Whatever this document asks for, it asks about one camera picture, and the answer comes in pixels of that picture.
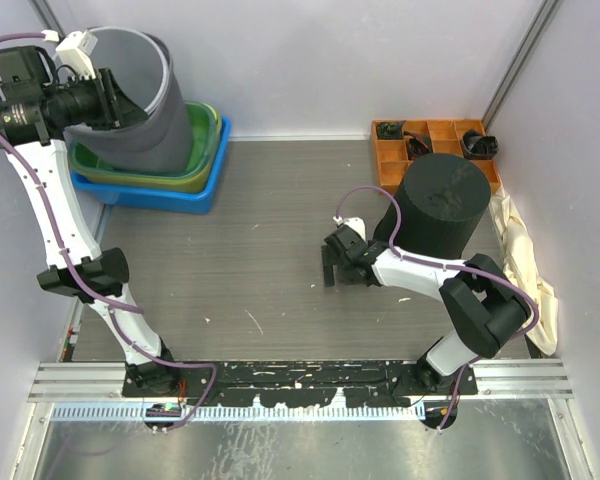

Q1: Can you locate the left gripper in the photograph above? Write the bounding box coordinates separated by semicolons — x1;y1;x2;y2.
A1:
45;67;147;130

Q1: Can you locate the grey mesh waste basket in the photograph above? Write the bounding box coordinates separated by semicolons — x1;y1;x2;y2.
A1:
64;33;193;173

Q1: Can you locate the black ribbed bin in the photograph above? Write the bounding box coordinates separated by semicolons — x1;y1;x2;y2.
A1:
373;153;491;260

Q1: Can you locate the light grey round bucket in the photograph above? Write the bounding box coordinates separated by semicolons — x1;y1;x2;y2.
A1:
66;26;171;144

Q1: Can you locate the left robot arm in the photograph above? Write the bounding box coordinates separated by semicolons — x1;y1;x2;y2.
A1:
0;45;180;396

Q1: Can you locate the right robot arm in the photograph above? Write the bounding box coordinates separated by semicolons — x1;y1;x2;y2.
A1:
321;222;538;394

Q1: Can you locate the green plastic tub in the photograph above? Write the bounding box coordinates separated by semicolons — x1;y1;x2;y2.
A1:
69;102;222;181

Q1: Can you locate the blue plastic tub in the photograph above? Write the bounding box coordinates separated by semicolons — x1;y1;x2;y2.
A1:
71;116;232;215

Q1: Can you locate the yellow-green plastic tub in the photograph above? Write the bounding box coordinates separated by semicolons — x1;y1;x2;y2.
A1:
86;135;220;193

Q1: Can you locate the orange compartment tray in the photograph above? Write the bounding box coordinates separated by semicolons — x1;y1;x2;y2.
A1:
371;119;501;193

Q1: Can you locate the black part in tray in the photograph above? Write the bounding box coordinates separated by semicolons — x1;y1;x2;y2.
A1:
376;121;404;140
403;131;433;161
461;129;499;160

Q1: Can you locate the cream cloth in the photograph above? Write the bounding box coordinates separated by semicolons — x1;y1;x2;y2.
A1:
489;187;559;356

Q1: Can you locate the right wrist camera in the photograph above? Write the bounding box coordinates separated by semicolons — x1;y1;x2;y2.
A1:
333;214;366;240

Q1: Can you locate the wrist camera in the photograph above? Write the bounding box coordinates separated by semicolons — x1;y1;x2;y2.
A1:
55;30;98;79
333;214;366;240

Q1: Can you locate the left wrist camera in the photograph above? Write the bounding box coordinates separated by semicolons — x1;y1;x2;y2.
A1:
55;30;98;79

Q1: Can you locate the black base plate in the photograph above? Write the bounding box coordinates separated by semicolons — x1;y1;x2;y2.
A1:
122;360;478;408

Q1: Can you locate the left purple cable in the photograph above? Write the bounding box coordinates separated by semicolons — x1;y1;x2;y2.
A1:
0;32;219;432

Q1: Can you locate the aluminium rail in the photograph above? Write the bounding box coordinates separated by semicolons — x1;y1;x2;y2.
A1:
29;359;574;402

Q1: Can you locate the white cable duct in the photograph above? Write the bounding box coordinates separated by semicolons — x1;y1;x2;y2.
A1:
50;398;425;422

